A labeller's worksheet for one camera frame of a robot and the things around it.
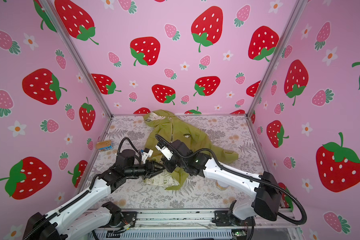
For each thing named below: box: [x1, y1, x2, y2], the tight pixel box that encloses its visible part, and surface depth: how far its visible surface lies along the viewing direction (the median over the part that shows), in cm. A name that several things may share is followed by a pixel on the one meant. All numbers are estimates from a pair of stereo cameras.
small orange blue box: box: [95, 140, 113, 151], surface depth 100 cm
